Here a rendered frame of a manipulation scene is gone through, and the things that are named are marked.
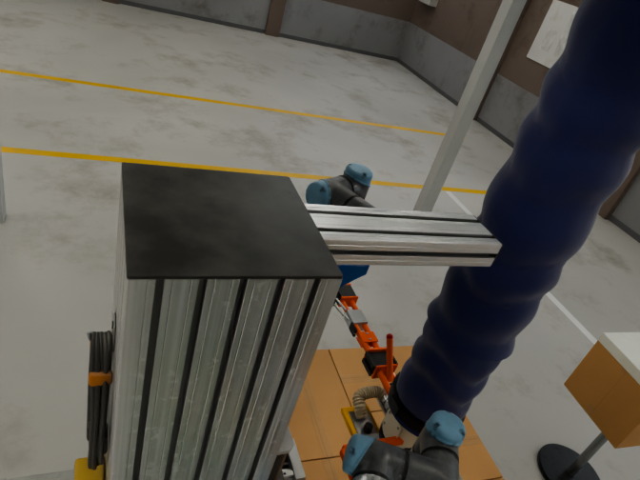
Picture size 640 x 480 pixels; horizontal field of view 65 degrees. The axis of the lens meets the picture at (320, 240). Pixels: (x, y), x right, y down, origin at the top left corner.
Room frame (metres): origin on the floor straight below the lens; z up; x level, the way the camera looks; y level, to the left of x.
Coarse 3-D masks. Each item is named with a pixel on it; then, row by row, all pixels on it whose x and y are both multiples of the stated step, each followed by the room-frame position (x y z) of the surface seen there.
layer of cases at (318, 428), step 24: (312, 360) 1.85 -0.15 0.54; (336, 360) 1.90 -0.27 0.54; (360, 360) 1.96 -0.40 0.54; (312, 384) 1.70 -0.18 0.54; (336, 384) 1.75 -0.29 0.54; (360, 384) 1.80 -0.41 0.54; (312, 408) 1.56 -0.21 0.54; (336, 408) 1.61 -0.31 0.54; (312, 432) 1.44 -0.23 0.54; (336, 432) 1.47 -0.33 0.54; (312, 456) 1.32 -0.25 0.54; (336, 456) 1.36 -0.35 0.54; (480, 456) 1.60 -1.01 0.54
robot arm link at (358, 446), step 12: (348, 444) 0.63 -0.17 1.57; (360, 444) 0.61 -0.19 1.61; (372, 444) 0.62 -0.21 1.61; (384, 444) 0.63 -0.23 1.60; (348, 456) 0.59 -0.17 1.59; (360, 456) 0.59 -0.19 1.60; (372, 456) 0.60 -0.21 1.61; (384, 456) 0.60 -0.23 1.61; (396, 456) 0.61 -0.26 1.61; (408, 456) 0.62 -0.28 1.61; (348, 468) 0.58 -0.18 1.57; (360, 468) 0.58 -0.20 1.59; (372, 468) 0.57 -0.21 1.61; (384, 468) 0.58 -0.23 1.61; (396, 468) 0.59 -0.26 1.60; (408, 468) 0.60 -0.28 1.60
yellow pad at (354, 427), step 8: (344, 408) 1.16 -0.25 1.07; (352, 408) 1.17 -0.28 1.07; (368, 408) 1.19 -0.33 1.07; (344, 416) 1.13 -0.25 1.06; (352, 416) 1.13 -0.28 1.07; (368, 416) 1.15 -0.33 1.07; (352, 424) 1.10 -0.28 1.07; (360, 424) 1.11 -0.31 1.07; (368, 424) 1.10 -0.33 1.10; (376, 424) 1.13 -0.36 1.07; (352, 432) 1.07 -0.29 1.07; (360, 432) 1.08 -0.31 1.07; (368, 432) 1.08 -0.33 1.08; (376, 432) 1.10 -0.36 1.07
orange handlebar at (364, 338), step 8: (344, 304) 1.54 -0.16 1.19; (352, 304) 1.55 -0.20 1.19; (368, 328) 1.44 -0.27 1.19; (360, 336) 1.38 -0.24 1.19; (368, 336) 1.39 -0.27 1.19; (360, 344) 1.37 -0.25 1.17; (368, 344) 1.36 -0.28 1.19; (376, 344) 1.37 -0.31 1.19; (384, 376) 1.23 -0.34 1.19; (384, 384) 1.20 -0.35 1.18; (384, 440) 0.98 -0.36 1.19; (392, 440) 0.99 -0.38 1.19; (400, 440) 1.00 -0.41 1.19; (344, 448) 0.92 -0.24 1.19
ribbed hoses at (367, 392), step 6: (360, 390) 1.19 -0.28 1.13; (366, 390) 1.19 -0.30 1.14; (372, 390) 1.20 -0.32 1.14; (378, 390) 1.21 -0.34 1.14; (384, 390) 1.22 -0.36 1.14; (354, 396) 1.17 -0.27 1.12; (360, 396) 1.17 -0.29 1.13; (366, 396) 1.18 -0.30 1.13; (372, 396) 1.19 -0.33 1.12; (378, 396) 1.20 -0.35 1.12; (354, 402) 1.16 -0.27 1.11; (360, 402) 1.15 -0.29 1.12; (354, 408) 1.14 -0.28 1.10; (360, 408) 1.14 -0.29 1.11; (366, 408) 1.15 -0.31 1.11; (360, 414) 1.12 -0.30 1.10; (366, 414) 1.13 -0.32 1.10
